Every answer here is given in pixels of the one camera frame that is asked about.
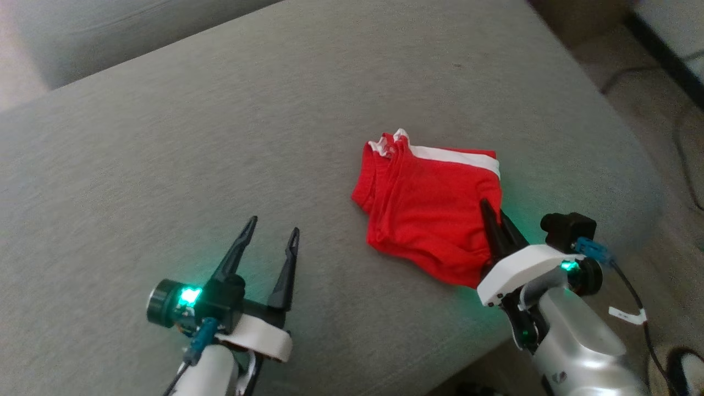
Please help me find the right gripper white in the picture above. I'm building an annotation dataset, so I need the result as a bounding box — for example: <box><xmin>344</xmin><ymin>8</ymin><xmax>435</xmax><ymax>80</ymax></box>
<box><xmin>476</xmin><ymin>199</ymin><xmax>603</xmax><ymax>353</ymax></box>

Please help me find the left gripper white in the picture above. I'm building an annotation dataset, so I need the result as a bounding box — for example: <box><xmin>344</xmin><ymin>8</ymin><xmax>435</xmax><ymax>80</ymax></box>
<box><xmin>146</xmin><ymin>216</ymin><xmax>301</xmax><ymax>364</ymax></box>

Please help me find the red shorts white stripe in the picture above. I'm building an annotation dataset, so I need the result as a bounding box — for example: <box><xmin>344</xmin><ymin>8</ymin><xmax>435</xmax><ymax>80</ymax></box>
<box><xmin>351</xmin><ymin>128</ymin><xmax>504</xmax><ymax>289</ymax></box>

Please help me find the grey fabric sofa seat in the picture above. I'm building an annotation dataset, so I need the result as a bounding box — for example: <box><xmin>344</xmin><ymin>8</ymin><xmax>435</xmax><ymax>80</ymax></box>
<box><xmin>0</xmin><ymin>0</ymin><xmax>665</xmax><ymax>396</ymax></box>

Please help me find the black and white shoe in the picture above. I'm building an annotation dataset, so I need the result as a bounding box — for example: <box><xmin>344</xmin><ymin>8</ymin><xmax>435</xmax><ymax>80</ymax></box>
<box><xmin>664</xmin><ymin>346</ymin><xmax>704</xmax><ymax>396</ymax></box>

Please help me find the white furniture black base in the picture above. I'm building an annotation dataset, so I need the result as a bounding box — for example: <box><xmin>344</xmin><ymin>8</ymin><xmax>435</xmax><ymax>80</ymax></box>
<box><xmin>626</xmin><ymin>0</ymin><xmax>704</xmax><ymax>95</ymax></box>

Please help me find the grey sofa backrest cushion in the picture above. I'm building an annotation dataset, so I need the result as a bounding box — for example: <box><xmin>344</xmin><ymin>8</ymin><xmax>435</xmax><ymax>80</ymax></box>
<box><xmin>0</xmin><ymin>0</ymin><xmax>282</xmax><ymax>93</ymax></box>

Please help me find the right arm blue-plug cable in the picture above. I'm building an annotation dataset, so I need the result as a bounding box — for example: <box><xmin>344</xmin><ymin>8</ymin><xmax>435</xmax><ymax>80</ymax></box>
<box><xmin>572</xmin><ymin>236</ymin><xmax>670</xmax><ymax>388</ymax></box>

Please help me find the arm blue-plug cable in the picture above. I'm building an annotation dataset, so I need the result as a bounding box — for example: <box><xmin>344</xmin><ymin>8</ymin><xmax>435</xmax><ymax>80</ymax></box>
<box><xmin>162</xmin><ymin>318</ymin><xmax>219</xmax><ymax>396</ymax></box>
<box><xmin>572</xmin><ymin>236</ymin><xmax>670</xmax><ymax>388</ymax></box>

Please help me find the left arm blue-plug cable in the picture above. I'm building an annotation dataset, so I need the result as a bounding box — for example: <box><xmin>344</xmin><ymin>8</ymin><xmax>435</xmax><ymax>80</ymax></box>
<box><xmin>162</xmin><ymin>318</ymin><xmax>219</xmax><ymax>396</ymax></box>

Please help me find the black floor cable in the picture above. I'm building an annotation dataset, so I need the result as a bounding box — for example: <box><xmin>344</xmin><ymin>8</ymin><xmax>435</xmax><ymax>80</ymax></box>
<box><xmin>599</xmin><ymin>65</ymin><xmax>704</xmax><ymax>213</ymax></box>

